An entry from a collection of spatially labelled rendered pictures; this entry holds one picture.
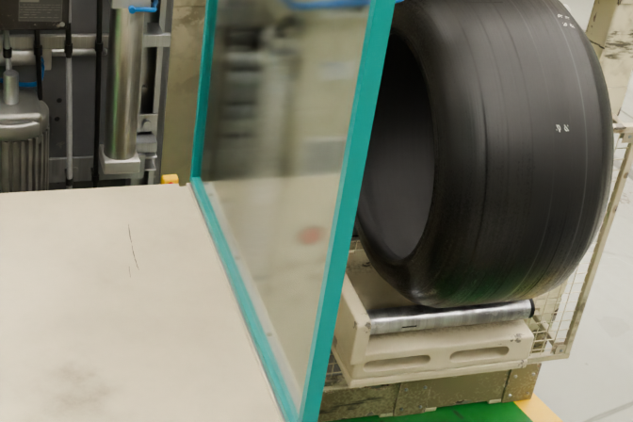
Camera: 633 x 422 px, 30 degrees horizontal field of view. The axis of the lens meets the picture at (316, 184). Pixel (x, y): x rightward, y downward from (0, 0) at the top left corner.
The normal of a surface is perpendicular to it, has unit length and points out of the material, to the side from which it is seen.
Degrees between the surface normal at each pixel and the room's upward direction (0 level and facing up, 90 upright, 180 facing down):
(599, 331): 0
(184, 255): 0
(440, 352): 90
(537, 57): 30
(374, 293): 0
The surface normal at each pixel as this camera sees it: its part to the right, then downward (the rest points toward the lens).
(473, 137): -0.39, 0.03
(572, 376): 0.14, -0.84
